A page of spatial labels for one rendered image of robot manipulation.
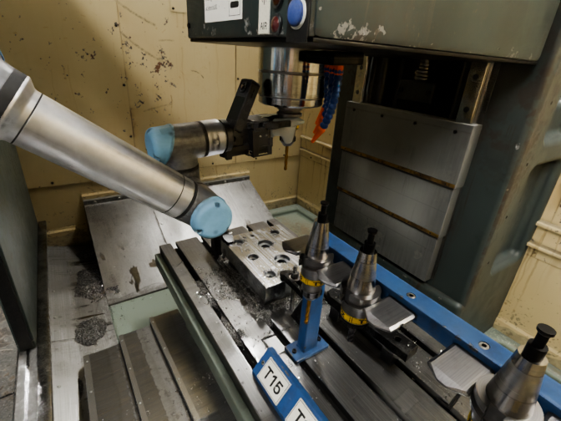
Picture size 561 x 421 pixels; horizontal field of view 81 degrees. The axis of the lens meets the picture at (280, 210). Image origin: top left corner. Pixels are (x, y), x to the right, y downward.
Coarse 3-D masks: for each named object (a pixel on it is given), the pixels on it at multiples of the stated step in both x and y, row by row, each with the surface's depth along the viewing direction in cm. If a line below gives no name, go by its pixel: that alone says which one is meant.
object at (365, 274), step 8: (360, 248) 50; (360, 256) 49; (368, 256) 48; (376, 256) 49; (360, 264) 49; (368, 264) 48; (376, 264) 49; (352, 272) 51; (360, 272) 49; (368, 272) 49; (376, 272) 50; (352, 280) 50; (360, 280) 49; (368, 280) 49; (352, 288) 50; (360, 288) 50; (368, 288) 50
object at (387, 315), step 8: (376, 304) 50; (384, 304) 50; (392, 304) 50; (400, 304) 50; (368, 312) 48; (376, 312) 48; (384, 312) 48; (392, 312) 48; (400, 312) 48; (408, 312) 48; (368, 320) 47; (376, 320) 47; (384, 320) 47; (392, 320) 47; (400, 320) 47; (408, 320) 47; (384, 328) 46; (392, 328) 46
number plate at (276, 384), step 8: (272, 360) 70; (264, 368) 71; (272, 368) 70; (264, 376) 70; (272, 376) 69; (280, 376) 68; (264, 384) 69; (272, 384) 68; (280, 384) 67; (288, 384) 66; (272, 392) 67; (280, 392) 66; (272, 400) 66
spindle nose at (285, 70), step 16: (272, 48) 69; (288, 48) 68; (304, 48) 68; (272, 64) 70; (288, 64) 69; (304, 64) 69; (320, 64) 71; (272, 80) 71; (288, 80) 70; (304, 80) 70; (320, 80) 73; (272, 96) 73; (288, 96) 71; (304, 96) 72; (320, 96) 75
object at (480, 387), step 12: (480, 384) 37; (480, 396) 36; (480, 408) 36; (492, 408) 35; (540, 408) 35; (480, 420) 36; (492, 420) 35; (504, 420) 33; (516, 420) 34; (528, 420) 34; (540, 420) 34
